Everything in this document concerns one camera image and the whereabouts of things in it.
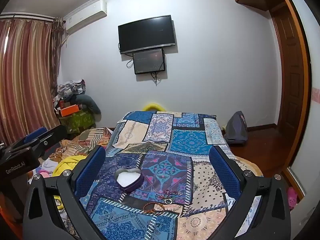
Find brown beaded bracelet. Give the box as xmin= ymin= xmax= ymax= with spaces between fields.
xmin=143 ymin=202 xmax=166 ymax=215

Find pile of clothes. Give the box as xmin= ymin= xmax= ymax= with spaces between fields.
xmin=52 ymin=79 xmax=87 ymax=110

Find brown wooden door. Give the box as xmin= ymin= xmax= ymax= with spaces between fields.
xmin=271 ymin=5 xmax=311 ymax=128

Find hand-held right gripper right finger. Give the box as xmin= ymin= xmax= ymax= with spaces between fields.
xmin=209 ymin=145 xmax=292 ymax=240

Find black wall television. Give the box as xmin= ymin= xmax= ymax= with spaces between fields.
xmin=118 ymin=15 xmax=177 ymax=55

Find small black wall monitor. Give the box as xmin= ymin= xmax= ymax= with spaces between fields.
xmin=133 ymin=48 xmax=167 ymax=75

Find grey bag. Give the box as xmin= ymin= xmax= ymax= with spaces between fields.
xmin=223 ymin=111 xmax=248 ymax=146

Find yellow cloth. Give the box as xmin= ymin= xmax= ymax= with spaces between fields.
xmin=52 ymin=155 xmax=87 ymax=177

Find striped pink curtain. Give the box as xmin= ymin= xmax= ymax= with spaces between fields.
xmin=0 ymin=15 xmax=63 ymax=146

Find yellow plastic object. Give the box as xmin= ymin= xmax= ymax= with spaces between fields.
xmin=142 ymin=102 xmax=165 ymax=112

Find orange striped blanket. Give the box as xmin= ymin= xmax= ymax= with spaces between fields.
xmin=49 ymin=127 xmax=114 ymax=162

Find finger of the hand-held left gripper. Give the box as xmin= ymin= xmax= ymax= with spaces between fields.
xmin=24 ymin=127 xmax=48 ymax=144
xmin=24 ymin=124 xmax=67 ymax=159

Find white air conditioner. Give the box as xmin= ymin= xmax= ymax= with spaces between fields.
xmin=64 ymin=0 xmax=108 ymax=35

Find blue patchwork blanket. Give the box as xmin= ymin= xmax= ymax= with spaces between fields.
xmin=54 ymin=110 xmax=263 ymax=240

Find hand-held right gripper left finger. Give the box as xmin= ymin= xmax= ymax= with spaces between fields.
xmin=22 ymin=145 xmax=107 ymax=240

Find orange box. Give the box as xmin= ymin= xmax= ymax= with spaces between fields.
xmin=59 ymin=104 xmax=80 ymax=117

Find white cloth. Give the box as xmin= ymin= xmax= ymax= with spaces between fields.
xmin=41 ymin=159 xmax=60 ymax=174

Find pink slipper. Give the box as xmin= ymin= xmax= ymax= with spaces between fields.
xmin=287 ymin=187 xmax=299 ymax=210

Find black monitor cables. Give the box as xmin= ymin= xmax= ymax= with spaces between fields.
xmin=149 ymin=70 xmax=163 ymax=85

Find purple heart-shaped tin box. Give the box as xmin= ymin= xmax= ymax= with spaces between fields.
xmin=114 ymin=169 xmax=144 ymax=193

